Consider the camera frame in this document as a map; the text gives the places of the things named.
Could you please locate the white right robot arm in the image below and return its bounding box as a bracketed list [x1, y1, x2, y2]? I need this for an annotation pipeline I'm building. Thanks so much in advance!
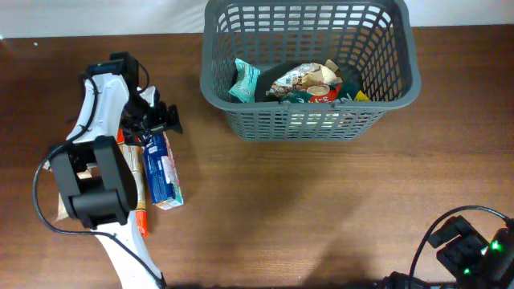
[378, 216, 513, 289]

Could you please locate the mint green snack wrapper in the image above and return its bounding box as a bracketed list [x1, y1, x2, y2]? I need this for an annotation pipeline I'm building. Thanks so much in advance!
[228, 59, 261, 103]

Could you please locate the green Nescafe coffee bag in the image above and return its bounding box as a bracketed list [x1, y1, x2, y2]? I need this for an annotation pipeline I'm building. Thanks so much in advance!
[281, 83, 370, 104]

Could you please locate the beige Pantree snack bag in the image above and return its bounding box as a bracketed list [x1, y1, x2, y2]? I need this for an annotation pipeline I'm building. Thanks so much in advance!
[266, 59, 343, 99]

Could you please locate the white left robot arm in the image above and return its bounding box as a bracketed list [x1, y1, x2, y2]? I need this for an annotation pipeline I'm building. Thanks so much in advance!
[32, 52, 182, 288]

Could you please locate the orange biscuit packet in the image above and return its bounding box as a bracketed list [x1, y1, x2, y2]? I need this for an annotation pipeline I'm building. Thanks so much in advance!
[116, 128, 149, 238]

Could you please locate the grey plastic mesh basket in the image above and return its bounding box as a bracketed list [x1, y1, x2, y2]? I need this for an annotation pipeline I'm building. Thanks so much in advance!
[200, 0, 422, 141]

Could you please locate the blue rectangular carton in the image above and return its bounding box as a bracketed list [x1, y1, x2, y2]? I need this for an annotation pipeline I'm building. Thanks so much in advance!
[143, 132, 184, 210]

